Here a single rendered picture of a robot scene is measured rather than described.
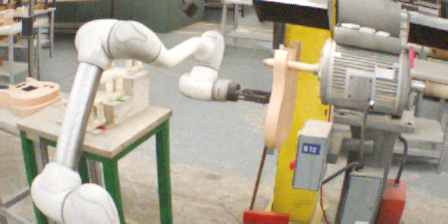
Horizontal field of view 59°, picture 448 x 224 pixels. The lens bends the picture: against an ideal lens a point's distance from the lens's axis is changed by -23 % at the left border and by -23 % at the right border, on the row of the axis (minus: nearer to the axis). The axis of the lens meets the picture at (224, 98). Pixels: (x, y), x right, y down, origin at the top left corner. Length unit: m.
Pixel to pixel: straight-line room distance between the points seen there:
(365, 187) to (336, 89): 0.39
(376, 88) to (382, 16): 0.32
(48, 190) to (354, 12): 1.34
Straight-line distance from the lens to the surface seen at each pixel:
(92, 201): 1.43
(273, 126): 1.83
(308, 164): 1.59
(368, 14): 1.87
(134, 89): 2.21
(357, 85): 1.70
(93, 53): 1.62
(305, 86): 2.79
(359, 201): 1.80
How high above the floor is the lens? 1.67
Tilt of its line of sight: 17 degrees down
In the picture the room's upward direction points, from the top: 2 degrees clockwise
